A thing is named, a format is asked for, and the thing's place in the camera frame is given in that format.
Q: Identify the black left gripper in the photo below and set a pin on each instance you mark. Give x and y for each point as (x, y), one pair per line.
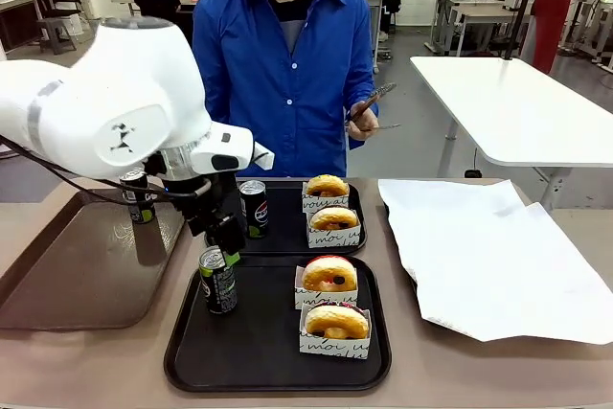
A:
(206, 196)

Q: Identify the black Pepsi can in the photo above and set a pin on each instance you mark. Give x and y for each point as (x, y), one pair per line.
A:
(255, 212)
(220, 284)
(140, 203)

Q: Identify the metal serving tongs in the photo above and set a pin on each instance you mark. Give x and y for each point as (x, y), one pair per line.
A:
(376, 100)

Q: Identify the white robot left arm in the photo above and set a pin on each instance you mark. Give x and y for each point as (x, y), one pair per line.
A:
(96, 102)

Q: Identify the person's left hand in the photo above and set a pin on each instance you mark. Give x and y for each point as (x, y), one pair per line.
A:
(360, 129)

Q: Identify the plain glazed donut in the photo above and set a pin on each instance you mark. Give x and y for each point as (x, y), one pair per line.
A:
(333, 218)

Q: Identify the glazed donut in paper sleeve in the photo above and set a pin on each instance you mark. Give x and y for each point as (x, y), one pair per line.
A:
(335, 238)

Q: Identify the brown plastic tray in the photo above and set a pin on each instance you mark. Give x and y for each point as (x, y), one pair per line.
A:
(86, 265)

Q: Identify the person in blue shirt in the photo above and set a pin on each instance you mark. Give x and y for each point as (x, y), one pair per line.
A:
(287, 69)

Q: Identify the grey side table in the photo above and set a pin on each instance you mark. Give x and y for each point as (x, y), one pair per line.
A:
(125, 1)

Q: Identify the grey office chair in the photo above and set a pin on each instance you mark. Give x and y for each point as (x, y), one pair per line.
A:
(64, 16)

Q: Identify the white paper sheet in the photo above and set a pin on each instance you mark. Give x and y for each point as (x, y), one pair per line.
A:
(493, 260)

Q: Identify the white table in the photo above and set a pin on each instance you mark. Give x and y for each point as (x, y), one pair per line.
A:
(527, 107)

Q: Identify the grey desk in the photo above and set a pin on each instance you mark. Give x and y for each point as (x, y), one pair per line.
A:
(479, 14)

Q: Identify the black stand pole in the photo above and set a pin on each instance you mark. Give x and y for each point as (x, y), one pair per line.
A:
(524, 2)

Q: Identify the person in red dress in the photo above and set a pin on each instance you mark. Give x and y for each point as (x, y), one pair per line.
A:
(551, 11)

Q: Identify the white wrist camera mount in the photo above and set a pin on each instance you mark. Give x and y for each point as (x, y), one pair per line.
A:
(225, 148)

